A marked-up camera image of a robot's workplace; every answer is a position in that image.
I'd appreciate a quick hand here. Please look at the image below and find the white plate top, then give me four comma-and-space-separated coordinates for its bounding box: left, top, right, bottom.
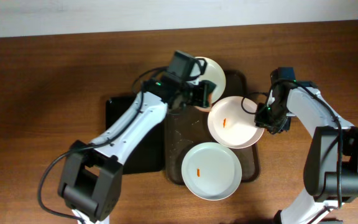
196, 57, 226, 103

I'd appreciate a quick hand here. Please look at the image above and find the white plate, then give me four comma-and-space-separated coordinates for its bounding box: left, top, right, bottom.
181, 142, 242, 201
208, 96, 264, 149
196, 57, 226, 103

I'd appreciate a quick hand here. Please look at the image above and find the white plate bottom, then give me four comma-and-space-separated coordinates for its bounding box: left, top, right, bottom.
181, 142, 242, 201

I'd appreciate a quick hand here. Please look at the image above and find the green and pink sponge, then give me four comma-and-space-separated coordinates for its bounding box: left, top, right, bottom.
201, 80, 216, 109

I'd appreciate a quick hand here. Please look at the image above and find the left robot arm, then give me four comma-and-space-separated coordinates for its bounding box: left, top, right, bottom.
58, 75, 216, 223

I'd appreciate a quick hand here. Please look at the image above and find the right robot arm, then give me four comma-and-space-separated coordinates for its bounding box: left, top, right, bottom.
255, 67, 358, 223

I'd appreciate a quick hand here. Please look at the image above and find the black small tray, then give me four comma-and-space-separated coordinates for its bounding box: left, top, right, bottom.
105, 96, 165, 175

